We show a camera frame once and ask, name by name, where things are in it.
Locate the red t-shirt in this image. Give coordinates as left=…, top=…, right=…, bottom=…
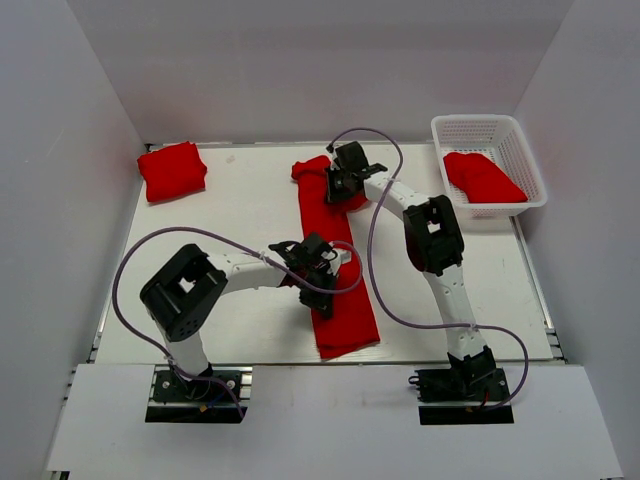
left=137, top=142, right=208, bottom=204
left=444, top=152, right=528, bottom=203
left=291, top=154, right=381, bottom=360

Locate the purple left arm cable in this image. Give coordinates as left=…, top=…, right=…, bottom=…
left=111, top=227, right=365, bottom=419

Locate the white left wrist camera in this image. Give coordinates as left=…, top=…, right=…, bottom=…
left=324, top=248, right=352, bottom=276

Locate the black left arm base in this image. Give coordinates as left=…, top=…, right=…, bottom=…
left=145, top=367, right=251, bottom=425

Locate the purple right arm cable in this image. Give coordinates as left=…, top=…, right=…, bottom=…
left=325, top=127, right=530, bottom=411

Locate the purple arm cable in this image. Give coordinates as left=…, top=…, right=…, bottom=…
left=111, top=227, right=365, bottom=419
left=325, top=127, right=530, bottom=411

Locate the red t-shirt in basket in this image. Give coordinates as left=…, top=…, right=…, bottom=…
left=444, top=152, right=528, bottom=203

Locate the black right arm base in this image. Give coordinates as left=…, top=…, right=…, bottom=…
left=408, top=368, right=514, bottom=426

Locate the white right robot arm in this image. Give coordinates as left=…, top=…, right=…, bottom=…
left=326, top=141, right=496, bottom=399

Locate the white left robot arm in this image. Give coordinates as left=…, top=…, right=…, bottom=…
left=140, top=232, right=352, bottom=399

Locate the white plastic mesh basket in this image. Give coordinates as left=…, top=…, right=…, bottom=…
left=431, top=114, right=548, bottom=218

